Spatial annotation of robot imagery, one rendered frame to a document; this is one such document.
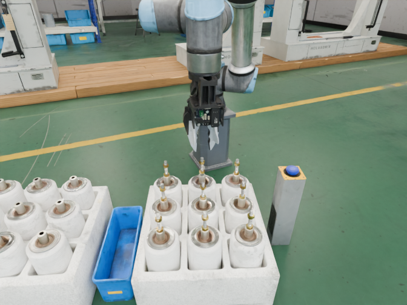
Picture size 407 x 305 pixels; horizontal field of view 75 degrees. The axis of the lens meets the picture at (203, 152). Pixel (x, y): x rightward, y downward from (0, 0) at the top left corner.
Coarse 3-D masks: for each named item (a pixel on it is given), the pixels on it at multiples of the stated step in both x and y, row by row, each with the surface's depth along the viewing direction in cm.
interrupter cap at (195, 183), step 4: (196, 176) 94; (208, 176) 94; (192, 180) 91; (196, 180) 92; (208, 180) 92; (212, 180) 91; (192, 184) 90; (196, 184) 90; (200, 184) 90; (208, 184) 90; (212, 184) 90
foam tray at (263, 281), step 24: (216, 192) 97; (144, 216) 88; (144, 264) 73; (264, 264) 75; (144, 288) 70; (168, 288) 70; (192, 288) 71; (216, 288) 71; (240, 288) 72; (264, 288) 72
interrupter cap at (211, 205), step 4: (196, 200) 83; (208, 200) 83; (212, 200) 83; (192, 204) 82; (196, 204) 82; (208, 204) 82; (212, 204) 82; (192, 208) 80; (196, 208) 80; (200, 208) 81; (204, 208) 81; (208, 208) 80; (212, 208) 80; (196, 212) 79; (200, 212) 79; (208, 212) 79
